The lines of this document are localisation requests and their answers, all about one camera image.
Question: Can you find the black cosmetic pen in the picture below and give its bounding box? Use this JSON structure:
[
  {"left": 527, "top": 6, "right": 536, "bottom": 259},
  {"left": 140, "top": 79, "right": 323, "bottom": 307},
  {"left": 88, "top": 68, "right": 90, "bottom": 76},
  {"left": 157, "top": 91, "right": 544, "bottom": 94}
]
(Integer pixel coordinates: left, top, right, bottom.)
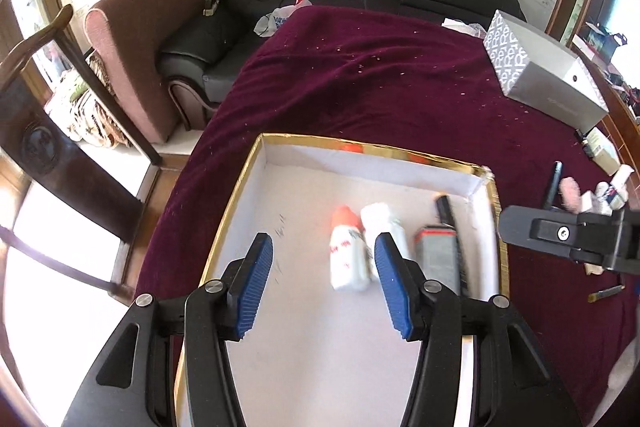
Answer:
[{"left": 434, "top": 193, "right": 473, "bottom": 298}]

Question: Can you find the white bottle orange cap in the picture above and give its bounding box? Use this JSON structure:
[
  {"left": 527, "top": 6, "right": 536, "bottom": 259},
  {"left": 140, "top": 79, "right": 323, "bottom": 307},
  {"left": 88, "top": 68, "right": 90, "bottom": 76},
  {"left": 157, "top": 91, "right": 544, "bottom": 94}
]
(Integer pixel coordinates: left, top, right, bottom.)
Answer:
[{"left": 331, "top": 205, "right": 373, "bottom": 292}]

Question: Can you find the white plastic bag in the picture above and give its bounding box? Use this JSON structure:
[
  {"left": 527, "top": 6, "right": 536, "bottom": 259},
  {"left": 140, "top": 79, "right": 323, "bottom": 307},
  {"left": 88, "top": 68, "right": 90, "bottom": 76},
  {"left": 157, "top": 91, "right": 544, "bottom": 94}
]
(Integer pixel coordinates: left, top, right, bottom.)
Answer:
[{"left": 254, "top": 0, "right": 315, "bottom": 38}]

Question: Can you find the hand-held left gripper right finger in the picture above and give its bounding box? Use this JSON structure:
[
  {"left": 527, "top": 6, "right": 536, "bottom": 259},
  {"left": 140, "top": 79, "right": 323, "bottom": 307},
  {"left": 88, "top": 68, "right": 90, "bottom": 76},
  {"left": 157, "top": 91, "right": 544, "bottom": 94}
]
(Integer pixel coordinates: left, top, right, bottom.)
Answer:
[{"left": 374, "top": 232, "right": 583, "bottom": 427}]

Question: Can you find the white gold-rimmed cardboard box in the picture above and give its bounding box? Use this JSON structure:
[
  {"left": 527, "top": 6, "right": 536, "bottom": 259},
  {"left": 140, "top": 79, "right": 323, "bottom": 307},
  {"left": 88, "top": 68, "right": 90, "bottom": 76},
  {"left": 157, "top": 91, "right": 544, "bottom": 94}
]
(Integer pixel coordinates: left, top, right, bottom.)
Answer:
[{"left": 172, "top": 133, "right": 511, "bottom": 427}]

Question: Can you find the white paper sheet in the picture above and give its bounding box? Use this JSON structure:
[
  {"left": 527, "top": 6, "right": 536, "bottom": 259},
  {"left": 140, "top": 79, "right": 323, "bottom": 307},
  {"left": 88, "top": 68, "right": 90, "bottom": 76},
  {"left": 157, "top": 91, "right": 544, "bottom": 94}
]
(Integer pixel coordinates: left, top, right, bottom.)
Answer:
[{"left": 441, "top": 18, "right": 488, "bottom": 38}]

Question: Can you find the slim black pen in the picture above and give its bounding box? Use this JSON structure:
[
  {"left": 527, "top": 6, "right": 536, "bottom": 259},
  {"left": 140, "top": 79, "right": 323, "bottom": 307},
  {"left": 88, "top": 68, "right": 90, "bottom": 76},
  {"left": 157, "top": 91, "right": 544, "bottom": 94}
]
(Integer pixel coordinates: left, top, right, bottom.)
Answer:
[{"left": 544, "top": 161, "right": 564, "bottom": 210}]

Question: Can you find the dark wooden chair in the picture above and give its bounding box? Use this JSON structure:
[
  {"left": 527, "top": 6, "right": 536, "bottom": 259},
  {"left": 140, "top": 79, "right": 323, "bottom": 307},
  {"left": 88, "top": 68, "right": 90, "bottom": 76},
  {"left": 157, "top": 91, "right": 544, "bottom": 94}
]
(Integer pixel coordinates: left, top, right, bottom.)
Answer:
[{"left": 0, "top": 4, "right": 163, "bottom": 308}]

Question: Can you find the silver patterned gift box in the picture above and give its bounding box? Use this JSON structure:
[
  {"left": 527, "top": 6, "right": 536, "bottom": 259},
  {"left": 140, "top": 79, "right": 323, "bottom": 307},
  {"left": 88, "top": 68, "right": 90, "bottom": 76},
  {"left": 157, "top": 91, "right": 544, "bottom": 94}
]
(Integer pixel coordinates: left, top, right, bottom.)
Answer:
[{"left": 482, "top": 9, "right": 610, "bottom": 130}]

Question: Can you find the maroon velvet tablecloth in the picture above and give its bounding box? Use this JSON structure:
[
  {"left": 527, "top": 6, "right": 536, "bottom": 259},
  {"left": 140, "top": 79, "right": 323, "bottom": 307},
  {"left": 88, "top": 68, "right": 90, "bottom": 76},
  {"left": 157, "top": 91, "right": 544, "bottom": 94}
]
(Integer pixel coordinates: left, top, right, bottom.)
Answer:
[{"left": 135, "top": 4, "right": 640, "bottom": 413}]

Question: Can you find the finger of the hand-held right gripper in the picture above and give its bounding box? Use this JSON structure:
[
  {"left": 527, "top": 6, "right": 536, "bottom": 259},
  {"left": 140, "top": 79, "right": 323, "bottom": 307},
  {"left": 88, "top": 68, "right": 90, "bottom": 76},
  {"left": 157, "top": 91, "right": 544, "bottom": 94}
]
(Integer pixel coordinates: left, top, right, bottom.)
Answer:
[{"left": 499, "top": 204, "right": 640, "bottom": 277}]

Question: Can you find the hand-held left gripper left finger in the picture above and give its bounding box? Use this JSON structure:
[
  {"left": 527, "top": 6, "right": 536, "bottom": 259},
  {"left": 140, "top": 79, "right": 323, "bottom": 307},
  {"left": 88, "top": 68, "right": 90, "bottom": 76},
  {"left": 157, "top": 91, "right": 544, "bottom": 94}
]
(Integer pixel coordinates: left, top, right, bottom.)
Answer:
[{"left": 60, "top": 232, "right": 275, "bottom": 427}]

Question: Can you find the cluttered wooden sideboard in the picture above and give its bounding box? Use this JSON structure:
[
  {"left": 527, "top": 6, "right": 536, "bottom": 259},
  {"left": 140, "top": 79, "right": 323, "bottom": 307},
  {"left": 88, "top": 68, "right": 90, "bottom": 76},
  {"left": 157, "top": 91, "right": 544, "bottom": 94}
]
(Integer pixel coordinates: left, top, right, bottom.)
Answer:
[{"left": 570, "top": 19, "right": 640, "bottom": 122}]

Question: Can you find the cream small box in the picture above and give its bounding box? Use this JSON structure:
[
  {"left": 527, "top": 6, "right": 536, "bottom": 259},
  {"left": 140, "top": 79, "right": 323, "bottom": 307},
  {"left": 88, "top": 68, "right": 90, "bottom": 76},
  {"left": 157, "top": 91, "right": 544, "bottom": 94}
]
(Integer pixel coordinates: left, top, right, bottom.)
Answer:
[{"left": 582, "top": 127, "right": 621, "bottom": 175}]

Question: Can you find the pink brown armchair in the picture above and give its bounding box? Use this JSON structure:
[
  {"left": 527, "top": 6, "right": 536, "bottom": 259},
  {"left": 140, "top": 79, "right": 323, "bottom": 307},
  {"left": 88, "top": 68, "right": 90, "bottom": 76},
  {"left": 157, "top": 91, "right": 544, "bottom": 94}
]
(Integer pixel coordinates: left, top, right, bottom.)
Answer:
[{"left": 84, "top": 0, "right": 223, "bottom": 145}]

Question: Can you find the striped cloth pile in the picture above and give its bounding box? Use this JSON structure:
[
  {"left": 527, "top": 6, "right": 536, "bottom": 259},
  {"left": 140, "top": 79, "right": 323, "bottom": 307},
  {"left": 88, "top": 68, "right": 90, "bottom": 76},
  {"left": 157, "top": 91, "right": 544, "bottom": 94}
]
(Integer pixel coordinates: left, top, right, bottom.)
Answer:
[{"left": 45, "top": 52, "right": 131, "bottom": 148}]

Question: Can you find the black gold-tipped pen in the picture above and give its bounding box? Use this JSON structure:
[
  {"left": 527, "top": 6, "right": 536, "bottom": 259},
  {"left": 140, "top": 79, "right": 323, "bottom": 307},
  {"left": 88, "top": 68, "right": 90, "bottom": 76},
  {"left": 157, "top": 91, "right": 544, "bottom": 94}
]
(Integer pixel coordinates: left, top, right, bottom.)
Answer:
[{"left": 587, "top": 284, "right": 626, "bottom": 305}]

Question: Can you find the pink fluffy sponge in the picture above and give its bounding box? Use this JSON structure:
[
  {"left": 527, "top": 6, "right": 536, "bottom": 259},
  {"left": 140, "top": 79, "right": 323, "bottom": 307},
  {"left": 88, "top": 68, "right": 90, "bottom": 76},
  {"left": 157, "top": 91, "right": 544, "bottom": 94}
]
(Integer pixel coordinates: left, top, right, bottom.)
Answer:
[{"left": 558, "top": 177, "right": 582, "bottom": 214}]

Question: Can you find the grey carton red band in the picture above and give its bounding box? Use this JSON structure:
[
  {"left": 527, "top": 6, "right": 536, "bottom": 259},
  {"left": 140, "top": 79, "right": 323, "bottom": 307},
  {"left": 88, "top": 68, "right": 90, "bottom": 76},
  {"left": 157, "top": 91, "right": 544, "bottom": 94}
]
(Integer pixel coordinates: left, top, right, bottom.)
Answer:
[{"left": 414, "top": 227, "right": 466, "bottom": 295}]

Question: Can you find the blue white medicine carton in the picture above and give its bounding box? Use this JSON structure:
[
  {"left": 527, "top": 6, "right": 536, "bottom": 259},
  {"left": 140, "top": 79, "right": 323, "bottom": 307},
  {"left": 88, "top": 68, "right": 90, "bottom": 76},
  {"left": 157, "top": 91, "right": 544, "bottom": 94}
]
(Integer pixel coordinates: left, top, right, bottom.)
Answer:
[{"left": 602, "top": 167, "right": 632, "bottom": 210}]

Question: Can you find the plain white plastic bottle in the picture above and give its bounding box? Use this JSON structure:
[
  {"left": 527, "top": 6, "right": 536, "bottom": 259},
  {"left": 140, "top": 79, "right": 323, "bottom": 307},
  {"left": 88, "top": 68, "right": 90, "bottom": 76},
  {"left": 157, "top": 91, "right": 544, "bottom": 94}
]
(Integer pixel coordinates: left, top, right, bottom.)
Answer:
[{"left": 360, "top": 203, "right": 410, "bottom": 280}]

